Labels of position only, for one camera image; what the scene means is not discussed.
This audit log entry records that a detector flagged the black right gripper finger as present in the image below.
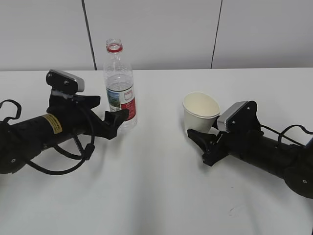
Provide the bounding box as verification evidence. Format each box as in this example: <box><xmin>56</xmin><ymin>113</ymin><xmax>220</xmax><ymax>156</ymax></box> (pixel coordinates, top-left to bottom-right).
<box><xmin>187</xmin><ymin>129</ymin><xmax>220</xmax><ymax>153</ymax></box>

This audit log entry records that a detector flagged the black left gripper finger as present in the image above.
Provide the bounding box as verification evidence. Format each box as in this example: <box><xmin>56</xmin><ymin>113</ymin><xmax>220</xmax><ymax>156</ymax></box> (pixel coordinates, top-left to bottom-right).
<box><xmin>104</xmin><ymin>109</ymin><xmax>129</xmax><ymax>130</ymax></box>

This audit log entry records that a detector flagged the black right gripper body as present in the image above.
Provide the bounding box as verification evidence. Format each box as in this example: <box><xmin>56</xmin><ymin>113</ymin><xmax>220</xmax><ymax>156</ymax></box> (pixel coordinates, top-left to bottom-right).
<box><xmin>201</xmin><ymin>115</ymin><xmax>263</xmax><ymax>166</ymax></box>

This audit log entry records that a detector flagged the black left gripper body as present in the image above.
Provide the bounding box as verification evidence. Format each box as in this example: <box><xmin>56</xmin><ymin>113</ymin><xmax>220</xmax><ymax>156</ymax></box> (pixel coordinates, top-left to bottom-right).
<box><xmin>47</xmin><ymin>95</ymin><xmax>117</xmax><ymax>140</ymax></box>

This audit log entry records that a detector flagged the white paper cup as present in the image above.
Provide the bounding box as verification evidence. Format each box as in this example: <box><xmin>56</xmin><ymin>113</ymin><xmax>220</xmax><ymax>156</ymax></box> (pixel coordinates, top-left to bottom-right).
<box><xmin>182</xmin><ymin>92</ymin><xmax>220</xmax><ymax>133</ymax></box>

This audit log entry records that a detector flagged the clear plastic water bottle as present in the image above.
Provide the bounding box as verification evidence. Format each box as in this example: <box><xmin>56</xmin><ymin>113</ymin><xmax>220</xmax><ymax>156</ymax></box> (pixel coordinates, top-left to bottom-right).
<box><xmin>103</xmin><ymin>38</ymin><xmax>137</xmax><ymax>132</ymax></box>

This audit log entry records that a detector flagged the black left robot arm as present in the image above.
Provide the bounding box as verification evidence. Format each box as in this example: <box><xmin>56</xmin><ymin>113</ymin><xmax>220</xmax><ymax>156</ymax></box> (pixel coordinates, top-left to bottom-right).
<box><xmin>0</xmin><ymin>95</ymin><xmax>129</xmax><ymax>175</ymax></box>

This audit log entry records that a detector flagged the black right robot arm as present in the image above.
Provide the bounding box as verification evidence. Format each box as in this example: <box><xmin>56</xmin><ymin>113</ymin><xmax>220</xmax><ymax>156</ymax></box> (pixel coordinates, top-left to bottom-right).
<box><xmin>187</xmin><ymin>119</ymin><xmax>313</xmax><ymax>199</ymax></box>

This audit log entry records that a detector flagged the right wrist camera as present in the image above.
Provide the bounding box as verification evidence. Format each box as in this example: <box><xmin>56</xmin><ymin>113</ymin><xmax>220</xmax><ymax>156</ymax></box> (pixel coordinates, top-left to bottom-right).
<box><xmin>216</xmin><ymin>101</ymin><xmax>257</xmax><ymax>133</ymax></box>

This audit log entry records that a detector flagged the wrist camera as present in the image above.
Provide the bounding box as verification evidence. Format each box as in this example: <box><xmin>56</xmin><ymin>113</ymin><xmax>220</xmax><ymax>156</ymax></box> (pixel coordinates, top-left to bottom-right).
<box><xmin>216</xmin><ymin>101</ymin><xmax>257</xmax><ymax>133</ymax></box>
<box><xmin>46</xmin><ymin>70</ymin><xmax>85</xmax><ymax>95</ymax></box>

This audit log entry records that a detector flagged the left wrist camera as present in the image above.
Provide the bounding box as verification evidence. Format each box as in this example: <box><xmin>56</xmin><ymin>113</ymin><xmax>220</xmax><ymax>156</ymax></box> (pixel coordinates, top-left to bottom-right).
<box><xmin>46</xmin><ymin>70</ymin><xmax>85</xmax><ymax>95</ymax></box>

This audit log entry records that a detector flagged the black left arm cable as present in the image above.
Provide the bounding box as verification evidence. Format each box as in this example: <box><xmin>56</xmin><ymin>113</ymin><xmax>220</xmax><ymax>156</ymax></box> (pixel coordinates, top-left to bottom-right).
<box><xmin>0</xmin><ymin>99</ymin><xmax>96</xmax><ymax>176</ymax></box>

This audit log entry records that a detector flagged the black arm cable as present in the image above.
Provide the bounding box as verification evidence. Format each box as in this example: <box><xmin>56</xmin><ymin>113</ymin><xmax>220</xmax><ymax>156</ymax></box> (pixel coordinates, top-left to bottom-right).
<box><xmin>0</xmin><ymin>99</ymin><xmax>96</xmax><ymax>176</ymax></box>
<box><xmin>259</xmin><ymin>123</ymin><xmax>313</xmax><ymax>147</ymax></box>

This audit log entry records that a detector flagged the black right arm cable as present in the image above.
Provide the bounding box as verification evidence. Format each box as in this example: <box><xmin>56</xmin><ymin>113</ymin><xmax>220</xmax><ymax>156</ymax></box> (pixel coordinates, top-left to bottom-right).
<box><xmin>259</xmin><ymin>123</ymin><xmax>313</xmax><ymax>147</ymax></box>

